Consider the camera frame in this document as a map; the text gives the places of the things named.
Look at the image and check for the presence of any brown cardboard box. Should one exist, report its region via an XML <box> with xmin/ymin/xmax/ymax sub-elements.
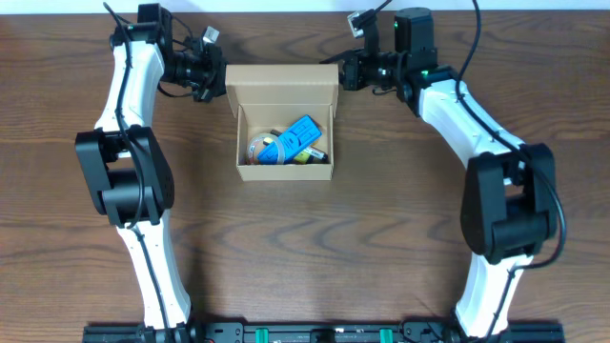
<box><xmin>225</xmin><ymin>64</ymin><xmax>339</xmax><ymax>181</ymax></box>

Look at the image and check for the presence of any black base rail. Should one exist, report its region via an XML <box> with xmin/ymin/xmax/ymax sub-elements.
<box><xmin>82</xmin><ymin>320</ymin><xmax>565</xmax><ymax>343</ymax></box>

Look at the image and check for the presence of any black marker pen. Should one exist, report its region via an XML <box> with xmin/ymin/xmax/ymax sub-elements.
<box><xmin>269</xmin><ymin>129</ymin><xmax>330</xmax><ymax>164</ymax></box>

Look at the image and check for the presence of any yellow highlighter pen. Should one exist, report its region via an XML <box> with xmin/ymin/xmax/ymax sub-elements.
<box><xmin>263</xmin><ymin>137</ymin><xmax>313</xmax><ymax>165</ymax></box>

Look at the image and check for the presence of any blue magnetic whiteboard duster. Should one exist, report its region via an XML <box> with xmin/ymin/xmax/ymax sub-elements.
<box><xmin>257</xmin><ymin>115</ymin><xmax>322</xmax><ymax>165</ymax></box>

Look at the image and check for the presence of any large clear tape roll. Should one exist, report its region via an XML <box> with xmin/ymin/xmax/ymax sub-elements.
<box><xmin>246</xmin><ymin>133</ymin><xmax>286</xmax><ymax>165</ymax></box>

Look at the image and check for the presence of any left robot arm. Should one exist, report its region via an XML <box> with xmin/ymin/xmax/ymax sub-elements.
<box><xmin>74</xmin><ymin>3</ymin><xmax>227</xmax><ymax>342</ymax></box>

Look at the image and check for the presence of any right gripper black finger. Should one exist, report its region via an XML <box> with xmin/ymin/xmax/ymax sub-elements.
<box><xmin>339</xmin><ymin>66</ymin><xmax>365</xmax><ymax>91</ymax></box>
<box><xmin>320</xmin><ymin>49</ymin><xmax>360</xmax><ymax>64</ymax></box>

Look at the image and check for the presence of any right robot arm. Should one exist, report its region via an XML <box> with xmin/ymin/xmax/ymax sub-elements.
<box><xmin>335</xmin><ymin>8</ymin><xmax>566</xmax><ymax>342</ymax></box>

